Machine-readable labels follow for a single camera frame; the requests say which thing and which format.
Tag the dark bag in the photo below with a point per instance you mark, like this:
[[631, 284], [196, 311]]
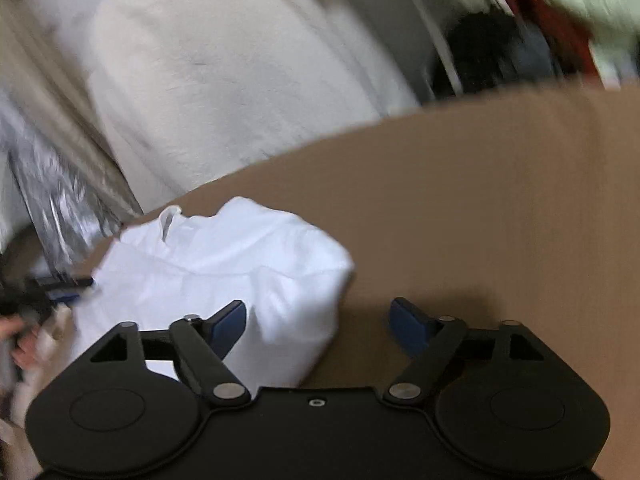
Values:
[[485, 50]]

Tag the pale green cloth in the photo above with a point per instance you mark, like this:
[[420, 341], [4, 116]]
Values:
[[600, 0]]

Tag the white pole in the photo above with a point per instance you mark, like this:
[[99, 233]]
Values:
[[430, 30]]

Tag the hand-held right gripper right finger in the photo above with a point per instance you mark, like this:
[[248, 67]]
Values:
[[407, 325]]

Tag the person's left hand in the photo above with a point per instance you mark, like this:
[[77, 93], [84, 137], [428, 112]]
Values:
[[17, 355]]

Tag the red cloth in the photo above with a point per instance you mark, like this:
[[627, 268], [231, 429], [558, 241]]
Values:
[[555, 20]]

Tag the white fluffy blanket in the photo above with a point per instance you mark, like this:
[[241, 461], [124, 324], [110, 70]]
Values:
[[225, 85]]

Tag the white sweatshirt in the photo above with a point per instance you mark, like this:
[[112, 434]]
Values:
[[225, 270]]

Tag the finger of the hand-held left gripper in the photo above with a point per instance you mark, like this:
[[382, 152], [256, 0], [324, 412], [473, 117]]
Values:
[[62, 290]]

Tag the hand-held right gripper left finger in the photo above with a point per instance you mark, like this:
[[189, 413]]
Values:
[[230, 327]]

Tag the silver foil sheet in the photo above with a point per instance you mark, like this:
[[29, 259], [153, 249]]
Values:
[[60, 195]]

